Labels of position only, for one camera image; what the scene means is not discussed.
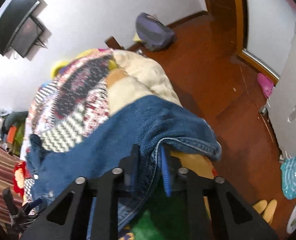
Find blue denim jacket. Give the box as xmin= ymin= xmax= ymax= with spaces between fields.
xmin=37 ymin=95 xmax=222 ymax=233

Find pile of clothes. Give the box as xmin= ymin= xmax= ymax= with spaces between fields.
xmin=0 ymin=109 xmax=28 ymax=156

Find yellow slippers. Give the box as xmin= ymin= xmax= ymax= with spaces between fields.
xmin=252 ymin=199 xmax=278 ymax=225

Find red yellow plush toy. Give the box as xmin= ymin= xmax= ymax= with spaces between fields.
xmin=13 ymin=161 xmax=34 ymax=201

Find yellow orange fleece blanket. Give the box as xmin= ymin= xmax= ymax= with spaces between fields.
xmin=170 ymin=149 xmax=217 ymax=221

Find green cloth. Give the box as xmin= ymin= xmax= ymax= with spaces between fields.
xmin=130 ymin=184 xmax=190 ymax=239

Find teal patterned cloth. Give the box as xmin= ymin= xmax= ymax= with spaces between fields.
xmin=280 ymin=157 xmax=296 ymax=200

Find patchwork patterned bedspread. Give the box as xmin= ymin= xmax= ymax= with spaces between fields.
xmin=20 ymin=48 xmax=119 ymax=201

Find white wardrobe door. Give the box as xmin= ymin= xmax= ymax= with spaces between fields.
xmin=266 ymin=20 xmax=296 ymax=159

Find pink slipper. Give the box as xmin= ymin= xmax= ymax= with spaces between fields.
xmin=257 ymin=73 xmax=275 ymax=98

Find cream quilted blanket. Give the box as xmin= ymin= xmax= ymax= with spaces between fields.
xmin=106 ymin=50 xmax=181 ymax=115

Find black box under television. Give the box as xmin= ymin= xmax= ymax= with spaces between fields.
xmin=11 ymin=16 xmax=45 ymax=57

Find purple backpack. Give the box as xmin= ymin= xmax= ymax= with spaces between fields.
xmin=134 ymin=12 xmax=175 ymax=51

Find wall mounted black television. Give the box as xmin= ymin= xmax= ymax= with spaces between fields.
xmin=0 ymin=0 xmax=40 ymax=55

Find wooden door frame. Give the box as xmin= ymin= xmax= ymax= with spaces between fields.
xmin=205 ymin=0 xmax=279 ymax=83

